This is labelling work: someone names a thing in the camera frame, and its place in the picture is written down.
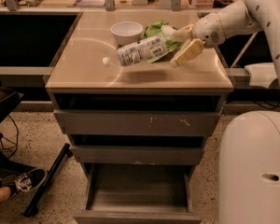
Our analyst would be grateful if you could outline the grey drawer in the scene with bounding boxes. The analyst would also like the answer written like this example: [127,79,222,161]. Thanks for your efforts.
[53,93,223,137]
[68,134,206,165]
[74,164,201,224]

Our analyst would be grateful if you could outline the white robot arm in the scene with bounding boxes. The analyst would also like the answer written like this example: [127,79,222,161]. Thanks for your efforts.
[170,0,280,86]

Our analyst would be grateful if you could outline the middle grey drawer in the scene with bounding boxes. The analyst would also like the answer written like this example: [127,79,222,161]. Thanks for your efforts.
[68,134,206,165]

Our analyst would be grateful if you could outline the person's bare leg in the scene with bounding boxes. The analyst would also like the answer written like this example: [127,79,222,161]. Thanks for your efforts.
[0,187,11,203]

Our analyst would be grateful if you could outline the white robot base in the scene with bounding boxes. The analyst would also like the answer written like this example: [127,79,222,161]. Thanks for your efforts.
[218,111,280,224]

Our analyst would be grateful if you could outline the black chair seat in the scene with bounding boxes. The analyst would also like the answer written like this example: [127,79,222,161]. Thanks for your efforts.
[0,87,23,123]

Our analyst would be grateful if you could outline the blue plastic water bottle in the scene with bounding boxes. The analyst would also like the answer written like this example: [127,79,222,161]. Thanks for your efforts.
[102,35,168,67]

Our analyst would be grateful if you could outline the black and white sneaker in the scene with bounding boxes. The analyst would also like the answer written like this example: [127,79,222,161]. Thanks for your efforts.
[0,169,48,200]

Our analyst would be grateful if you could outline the bottom grey drawer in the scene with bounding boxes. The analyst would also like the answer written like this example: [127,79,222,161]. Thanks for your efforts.
[74,164,201,224]

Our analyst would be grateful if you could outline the grey drawer cabinet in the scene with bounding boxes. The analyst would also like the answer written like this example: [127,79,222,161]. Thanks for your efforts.
[45,9,235,224]

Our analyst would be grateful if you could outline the top grey drawer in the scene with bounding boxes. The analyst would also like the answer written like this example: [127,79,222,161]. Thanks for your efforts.
[53,93,223,137]

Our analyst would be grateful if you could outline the white ceramic bowl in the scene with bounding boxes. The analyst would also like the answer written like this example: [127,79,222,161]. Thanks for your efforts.
[110,21,144,46]

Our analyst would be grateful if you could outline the green snack bag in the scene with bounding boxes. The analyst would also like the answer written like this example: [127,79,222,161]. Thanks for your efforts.
[143,21,182,63]

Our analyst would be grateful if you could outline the black floor cable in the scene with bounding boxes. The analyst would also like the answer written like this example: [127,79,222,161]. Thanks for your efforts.
[0,114,21,159]

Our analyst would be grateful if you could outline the white robot shoulder plate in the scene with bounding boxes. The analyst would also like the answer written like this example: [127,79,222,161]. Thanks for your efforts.
[245,63,279,89]

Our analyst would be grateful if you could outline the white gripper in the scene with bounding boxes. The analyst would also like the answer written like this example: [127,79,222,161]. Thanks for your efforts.
[161,13,226,68]

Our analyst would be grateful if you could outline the black chair base leg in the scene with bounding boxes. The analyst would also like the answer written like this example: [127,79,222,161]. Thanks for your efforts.
[22,143,73,217]

